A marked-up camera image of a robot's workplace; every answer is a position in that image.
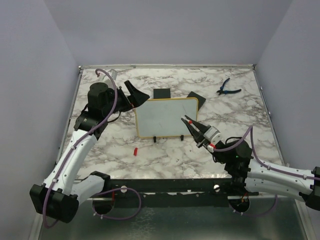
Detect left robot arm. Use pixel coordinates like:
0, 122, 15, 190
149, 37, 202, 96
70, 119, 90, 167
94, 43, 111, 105
29, 80, 150, 228

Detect black square block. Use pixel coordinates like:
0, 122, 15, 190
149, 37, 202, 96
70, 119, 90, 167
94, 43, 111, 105
153, 88, 171, 99
187, 91, 206, 111

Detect metal table frame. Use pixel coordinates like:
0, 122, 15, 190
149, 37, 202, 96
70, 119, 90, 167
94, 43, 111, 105
36, 65, 313, 240

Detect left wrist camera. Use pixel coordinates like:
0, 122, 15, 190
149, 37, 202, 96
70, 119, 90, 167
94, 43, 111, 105
103, 69, 118, 89

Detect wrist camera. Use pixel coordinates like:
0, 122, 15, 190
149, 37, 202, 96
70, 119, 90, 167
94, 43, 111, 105
103, 69, 118, 89
204, 126, 221, 153

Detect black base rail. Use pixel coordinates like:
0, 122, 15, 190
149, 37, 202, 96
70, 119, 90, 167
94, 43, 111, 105
94, 178, 248, 208

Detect yellow framed whiteboard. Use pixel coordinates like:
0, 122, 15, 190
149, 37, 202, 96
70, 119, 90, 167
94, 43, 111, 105
134, 97, 199, 139

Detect blue handled pliers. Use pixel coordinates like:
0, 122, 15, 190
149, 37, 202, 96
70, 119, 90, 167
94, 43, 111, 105
216, 77, 242, 96

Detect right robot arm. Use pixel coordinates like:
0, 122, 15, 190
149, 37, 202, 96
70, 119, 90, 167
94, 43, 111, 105
181, 115, 320, 211

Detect black square block right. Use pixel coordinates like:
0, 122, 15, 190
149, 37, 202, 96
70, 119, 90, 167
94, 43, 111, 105
187, 91, 206, 111

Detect red and white marker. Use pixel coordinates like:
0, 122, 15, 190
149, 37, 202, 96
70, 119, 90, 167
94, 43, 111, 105
182, 117, 193, 125

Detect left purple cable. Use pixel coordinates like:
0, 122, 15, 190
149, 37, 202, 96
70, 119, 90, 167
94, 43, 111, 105
42, 68, 119, 229

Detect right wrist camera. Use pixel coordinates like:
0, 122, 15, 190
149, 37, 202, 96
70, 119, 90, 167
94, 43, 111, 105
204, 126, 221, 153

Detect black square block left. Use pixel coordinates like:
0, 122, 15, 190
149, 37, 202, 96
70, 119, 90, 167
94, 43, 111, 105
153, 88, 171, 99

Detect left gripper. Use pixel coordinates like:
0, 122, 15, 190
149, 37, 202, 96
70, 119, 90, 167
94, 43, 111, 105
103, 80, 150, 117

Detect red marker cap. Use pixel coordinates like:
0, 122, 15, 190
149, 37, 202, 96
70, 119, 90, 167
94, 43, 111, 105
133, 147, 138, 156

